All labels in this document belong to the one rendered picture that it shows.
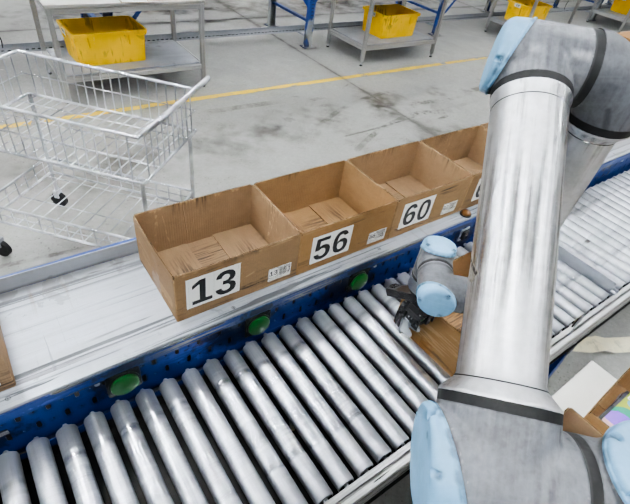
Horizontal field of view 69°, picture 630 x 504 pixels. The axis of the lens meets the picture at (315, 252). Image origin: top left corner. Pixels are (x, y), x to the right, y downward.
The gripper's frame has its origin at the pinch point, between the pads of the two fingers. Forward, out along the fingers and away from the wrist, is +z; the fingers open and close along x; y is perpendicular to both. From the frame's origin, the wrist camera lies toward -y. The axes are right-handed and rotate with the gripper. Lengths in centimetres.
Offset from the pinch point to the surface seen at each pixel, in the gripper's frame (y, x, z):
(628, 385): 51, 50, 3
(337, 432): 15.0, -35.5, 5.5
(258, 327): -21.0, -39.0, -1.4
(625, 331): 30, 183, 80
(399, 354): 4.8, -3.1, 5.5
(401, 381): 12.4, -9.4, 5.5
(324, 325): -16.5, -16.7, 6.0
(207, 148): -256, 54, 80
